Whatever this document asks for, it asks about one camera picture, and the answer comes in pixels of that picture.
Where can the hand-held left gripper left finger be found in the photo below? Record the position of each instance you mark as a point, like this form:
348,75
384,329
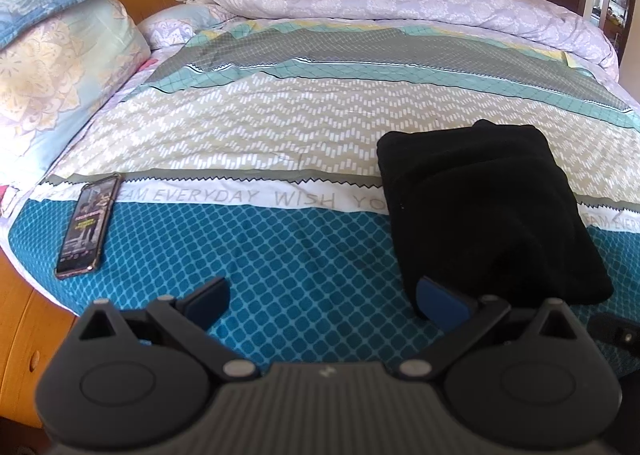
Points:
210,302

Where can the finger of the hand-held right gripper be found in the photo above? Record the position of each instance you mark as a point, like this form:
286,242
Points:
615,330

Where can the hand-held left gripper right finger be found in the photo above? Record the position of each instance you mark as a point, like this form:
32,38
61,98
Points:
440,300

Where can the black pants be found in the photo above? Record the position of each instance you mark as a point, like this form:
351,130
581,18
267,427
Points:
475,195

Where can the black smartphone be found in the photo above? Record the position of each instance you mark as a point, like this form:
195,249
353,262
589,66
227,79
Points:
87,225

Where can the patterned teal beige bed sheet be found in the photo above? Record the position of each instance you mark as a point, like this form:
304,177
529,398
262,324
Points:
250,135

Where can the pink cloth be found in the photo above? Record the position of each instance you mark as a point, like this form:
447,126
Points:
6,200

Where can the pastel mandala print pillow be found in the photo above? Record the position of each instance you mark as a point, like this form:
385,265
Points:
55,80

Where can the lilac patterned pillow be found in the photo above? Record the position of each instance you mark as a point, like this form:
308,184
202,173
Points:
170,27

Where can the white folded quilt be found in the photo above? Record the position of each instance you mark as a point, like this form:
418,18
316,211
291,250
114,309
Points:
400,0

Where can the glass shelf cabinet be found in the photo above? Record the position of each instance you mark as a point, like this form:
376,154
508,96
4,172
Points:
612,0

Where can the wooden bed frame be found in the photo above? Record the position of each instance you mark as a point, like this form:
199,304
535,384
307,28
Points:
25,335

